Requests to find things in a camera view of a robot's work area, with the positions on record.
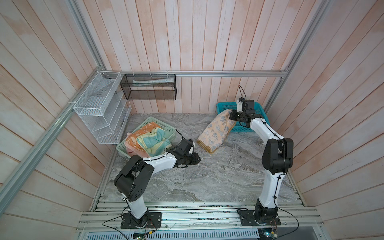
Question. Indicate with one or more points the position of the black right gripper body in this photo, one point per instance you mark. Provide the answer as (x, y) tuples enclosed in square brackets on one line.
[(237, 116)]

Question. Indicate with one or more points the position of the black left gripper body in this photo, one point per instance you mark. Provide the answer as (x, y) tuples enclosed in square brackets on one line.
[(190, 159)]

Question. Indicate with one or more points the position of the teal plastic basket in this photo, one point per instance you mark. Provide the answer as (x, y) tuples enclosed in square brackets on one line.
[(242, 127)]

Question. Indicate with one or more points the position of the orange paw print towel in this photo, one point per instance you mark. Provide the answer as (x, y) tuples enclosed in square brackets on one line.
[(216, 132)]

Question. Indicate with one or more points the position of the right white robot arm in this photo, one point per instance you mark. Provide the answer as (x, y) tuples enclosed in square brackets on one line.
[(278, 153)]

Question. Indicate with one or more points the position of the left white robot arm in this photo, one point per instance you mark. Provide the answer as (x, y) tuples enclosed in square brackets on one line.
[(134, 177)]

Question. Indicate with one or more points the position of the light green plastic basket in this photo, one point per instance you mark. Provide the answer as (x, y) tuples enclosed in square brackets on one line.
[(170, 134)]

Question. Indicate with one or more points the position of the green yellow striped towel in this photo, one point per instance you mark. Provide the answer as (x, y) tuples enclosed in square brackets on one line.
[(155, 142)]

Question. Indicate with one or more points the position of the pink orange patterned towel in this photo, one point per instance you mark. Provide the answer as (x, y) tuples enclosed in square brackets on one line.
[(131, 144)]

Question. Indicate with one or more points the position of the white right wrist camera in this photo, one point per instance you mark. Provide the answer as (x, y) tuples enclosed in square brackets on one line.
[(240, 105)]

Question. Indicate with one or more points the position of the aluminium mounting rail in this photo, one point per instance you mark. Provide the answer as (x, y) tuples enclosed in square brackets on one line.
[(195, 216)]

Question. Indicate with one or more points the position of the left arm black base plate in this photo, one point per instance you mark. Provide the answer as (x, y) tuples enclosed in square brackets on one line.
[(148, 220)]

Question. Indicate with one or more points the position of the black mesh wall basket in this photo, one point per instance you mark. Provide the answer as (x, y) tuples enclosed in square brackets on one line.
[(149, 87)]

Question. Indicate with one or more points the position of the white wire mesh shelf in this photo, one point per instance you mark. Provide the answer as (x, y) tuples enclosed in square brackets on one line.
[(103, 108)]

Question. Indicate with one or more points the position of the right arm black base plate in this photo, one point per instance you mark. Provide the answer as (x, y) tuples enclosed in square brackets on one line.
[(255, 218)]

